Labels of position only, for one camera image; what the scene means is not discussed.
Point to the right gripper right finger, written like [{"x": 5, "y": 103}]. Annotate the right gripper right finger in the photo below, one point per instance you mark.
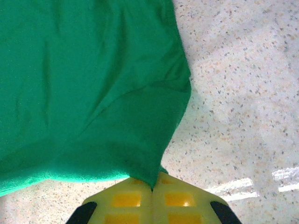
[{"x": 182, "y": 205}]

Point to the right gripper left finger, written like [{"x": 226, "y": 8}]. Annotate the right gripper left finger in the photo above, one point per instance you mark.
[{"x": 121, "y": 205}]

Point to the green t-shirt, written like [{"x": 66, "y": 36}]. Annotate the green t-shirt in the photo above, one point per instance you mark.
[{"x": 81, "y": 81}]

